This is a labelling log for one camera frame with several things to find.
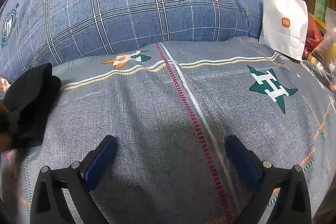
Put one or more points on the person's left hand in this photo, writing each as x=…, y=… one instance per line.
x=4, y=142

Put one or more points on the black pants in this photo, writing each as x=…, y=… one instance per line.
x=29, y=103

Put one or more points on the clear plastic bag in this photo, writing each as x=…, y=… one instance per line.
x=325, y=50

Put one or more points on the white paper bag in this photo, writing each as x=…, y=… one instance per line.
x=283, y=19

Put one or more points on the red plastic bag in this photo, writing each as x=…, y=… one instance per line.
x=313, y=35

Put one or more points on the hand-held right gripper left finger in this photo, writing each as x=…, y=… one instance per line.
x=101, y=161

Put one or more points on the blue plaid pillow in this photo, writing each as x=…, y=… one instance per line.
x=131, y=3

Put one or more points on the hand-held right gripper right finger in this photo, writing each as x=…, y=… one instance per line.
x=240, y=158

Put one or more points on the grey star print bed sheet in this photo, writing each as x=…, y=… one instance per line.
x=157, y=87

